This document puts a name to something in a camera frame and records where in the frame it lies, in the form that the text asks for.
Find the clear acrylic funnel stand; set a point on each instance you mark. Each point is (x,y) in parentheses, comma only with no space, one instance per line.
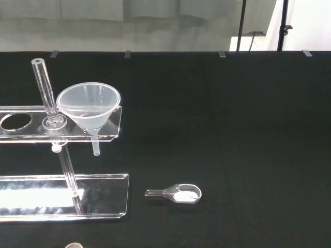
(111,128)

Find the glass weighing funnel with powder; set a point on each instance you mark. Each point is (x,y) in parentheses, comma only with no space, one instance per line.
(186,196)

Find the black bench cloth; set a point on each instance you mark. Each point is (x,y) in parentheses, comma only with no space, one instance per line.
(232,134)

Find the clear cloth clip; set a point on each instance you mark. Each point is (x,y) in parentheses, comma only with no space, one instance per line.
(127,53)
(307,53)
(222,53)
(54,53)

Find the round-bottom glass flask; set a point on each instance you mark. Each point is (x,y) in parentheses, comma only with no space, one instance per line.
(73,246)

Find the black tripod pole with knob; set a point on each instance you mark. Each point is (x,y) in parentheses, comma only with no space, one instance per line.
(283,15)

